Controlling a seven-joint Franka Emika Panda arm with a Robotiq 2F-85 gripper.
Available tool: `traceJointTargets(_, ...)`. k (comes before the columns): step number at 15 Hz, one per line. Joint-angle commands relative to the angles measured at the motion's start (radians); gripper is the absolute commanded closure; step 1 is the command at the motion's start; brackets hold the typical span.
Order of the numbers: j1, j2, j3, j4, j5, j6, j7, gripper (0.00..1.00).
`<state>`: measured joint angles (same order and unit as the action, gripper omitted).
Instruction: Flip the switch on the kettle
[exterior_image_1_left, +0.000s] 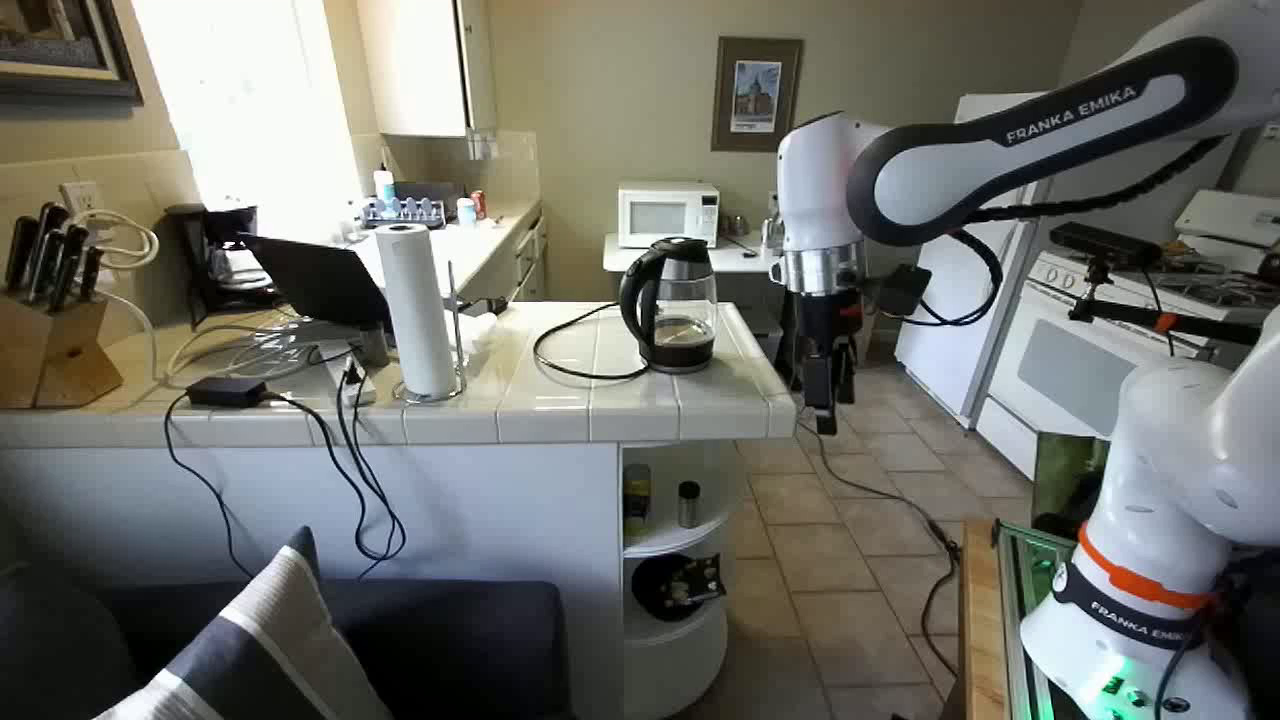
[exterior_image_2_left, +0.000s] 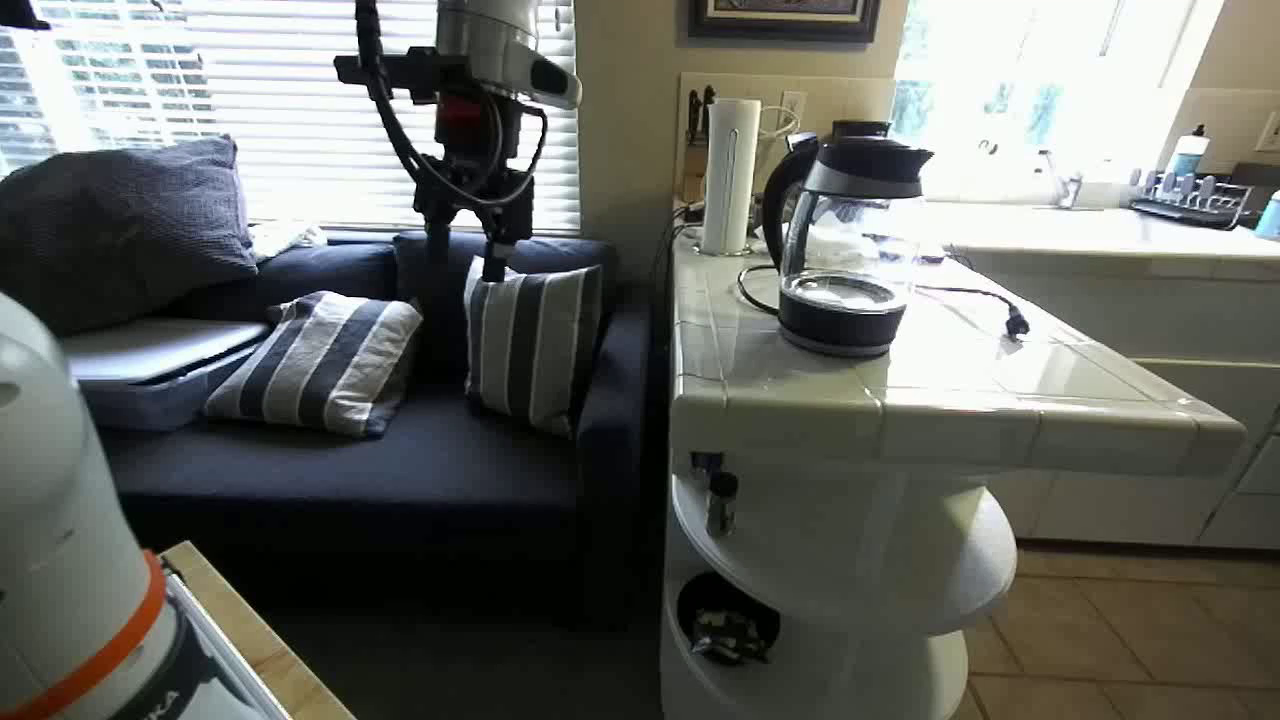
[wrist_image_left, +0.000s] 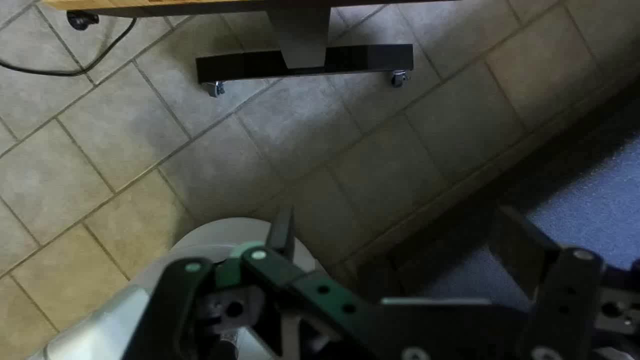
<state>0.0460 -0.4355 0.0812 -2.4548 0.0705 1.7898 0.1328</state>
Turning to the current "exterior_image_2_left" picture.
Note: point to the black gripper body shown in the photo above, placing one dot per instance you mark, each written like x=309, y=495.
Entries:
x=474, y=154

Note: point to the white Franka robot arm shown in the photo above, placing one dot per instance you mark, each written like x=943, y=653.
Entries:
x=53, y=535

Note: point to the glass electric kettle black base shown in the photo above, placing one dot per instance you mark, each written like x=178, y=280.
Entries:
x=844, y=227

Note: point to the blue white striped pillow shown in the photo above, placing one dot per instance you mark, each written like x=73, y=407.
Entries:
x=321, y=360
x=531, y=343

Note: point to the white window blinds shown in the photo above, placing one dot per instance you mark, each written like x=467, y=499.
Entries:
x=266, y=105

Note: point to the wooden knife block with knives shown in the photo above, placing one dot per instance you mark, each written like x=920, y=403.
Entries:
x=697, y=135

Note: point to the white paper towel roll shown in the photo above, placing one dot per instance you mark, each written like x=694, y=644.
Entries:
x=729, y=173

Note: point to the dark blue sofa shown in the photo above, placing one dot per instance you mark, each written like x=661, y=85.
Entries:
x=441, y=495

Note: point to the grey closed laptop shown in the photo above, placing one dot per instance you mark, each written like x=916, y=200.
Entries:
x=160, y=349

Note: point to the large dark blue cushion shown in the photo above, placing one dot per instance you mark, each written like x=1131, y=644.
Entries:
x=123, y=234

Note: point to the dark bowl with items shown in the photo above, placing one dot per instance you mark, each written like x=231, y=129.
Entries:
x=724, y=625

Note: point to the wooden robot mounting board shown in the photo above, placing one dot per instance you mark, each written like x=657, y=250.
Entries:
x=260, y=641

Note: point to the white rounded shelf unit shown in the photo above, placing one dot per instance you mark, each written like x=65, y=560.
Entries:
x=853, y=560

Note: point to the white kitchen cabinets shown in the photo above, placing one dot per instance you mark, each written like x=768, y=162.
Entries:
x=1133, y=345

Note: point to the dark dish rack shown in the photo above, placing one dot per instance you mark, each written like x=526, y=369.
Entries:
x=1194, y=200

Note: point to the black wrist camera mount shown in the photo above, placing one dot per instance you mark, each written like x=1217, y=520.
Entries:
x=384, y=68

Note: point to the dark framed wall picture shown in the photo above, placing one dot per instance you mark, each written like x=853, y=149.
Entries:
x=787, y=18

